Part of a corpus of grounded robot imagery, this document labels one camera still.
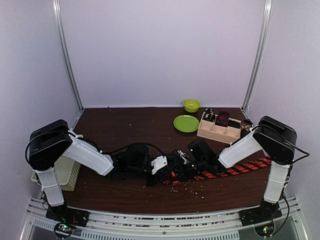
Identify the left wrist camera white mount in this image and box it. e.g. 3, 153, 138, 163
150, 155, 168, 175

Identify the red navy striped tie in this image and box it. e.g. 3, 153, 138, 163
160, 158, 272, 185

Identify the left aluminium frame post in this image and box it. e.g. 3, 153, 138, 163
52, 0, 84, 112

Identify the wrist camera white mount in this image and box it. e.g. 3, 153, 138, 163
150, 155, 168, 175
172, 149, 191, 165

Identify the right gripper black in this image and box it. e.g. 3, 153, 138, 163
168, 158, 207, 182

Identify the black white patterned rolled tie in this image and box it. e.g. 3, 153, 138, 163
202, 108, 216, 123

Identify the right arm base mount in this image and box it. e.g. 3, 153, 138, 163
238, 200, 282, 226

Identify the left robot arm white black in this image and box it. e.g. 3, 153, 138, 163
24, 119, 169, 222

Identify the green bowl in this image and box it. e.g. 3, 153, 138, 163
183, 99, 201, 113

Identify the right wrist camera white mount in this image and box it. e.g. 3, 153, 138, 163
172, 149, 191, 165

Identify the pale green perforated basket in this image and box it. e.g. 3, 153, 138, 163
30, 134, 85, 192

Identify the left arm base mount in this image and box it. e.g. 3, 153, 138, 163
45, 202, 90, 227

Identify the red navy rolled tie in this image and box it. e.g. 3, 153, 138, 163
215, 111, 230, 127

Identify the brown patterned rolled tie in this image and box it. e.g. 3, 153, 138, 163
240, 119, 253, 132

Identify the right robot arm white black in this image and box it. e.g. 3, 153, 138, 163
188, 116, 297, 221

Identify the aluminium frame post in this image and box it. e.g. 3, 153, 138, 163
241, 0, 274, 115
52, 0, 84, 112

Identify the right aluminium frame post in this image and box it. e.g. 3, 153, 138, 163
241, 0, 274, 115

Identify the green plate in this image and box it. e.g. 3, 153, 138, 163
173, 115, 200, 133

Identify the wooden compartment box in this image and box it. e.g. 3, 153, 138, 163
196, 112, 241, 144

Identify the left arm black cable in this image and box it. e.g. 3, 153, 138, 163
102, 141, 173, 158

